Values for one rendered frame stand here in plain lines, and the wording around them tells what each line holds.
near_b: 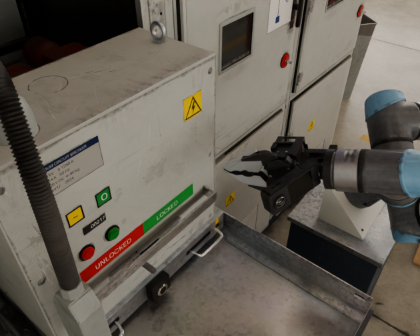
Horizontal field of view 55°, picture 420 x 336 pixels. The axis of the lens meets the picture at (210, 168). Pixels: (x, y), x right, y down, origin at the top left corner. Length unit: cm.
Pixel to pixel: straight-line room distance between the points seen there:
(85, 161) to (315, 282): 67
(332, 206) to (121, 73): 81
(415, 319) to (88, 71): 184
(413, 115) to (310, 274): 47
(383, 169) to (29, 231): 56
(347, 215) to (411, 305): 100
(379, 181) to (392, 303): 155
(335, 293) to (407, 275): 128
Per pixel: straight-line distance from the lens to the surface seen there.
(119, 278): 84
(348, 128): 323
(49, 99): 73
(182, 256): 105
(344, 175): 71
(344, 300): 109
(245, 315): 103
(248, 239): 114
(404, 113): 84
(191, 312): 103
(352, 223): 134
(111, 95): 71
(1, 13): 153
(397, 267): 235
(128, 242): 86
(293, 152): 74
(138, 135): 74
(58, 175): 66
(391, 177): 70
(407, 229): 123
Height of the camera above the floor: 174
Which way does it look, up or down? 40 degrees down
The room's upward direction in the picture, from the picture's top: straight up
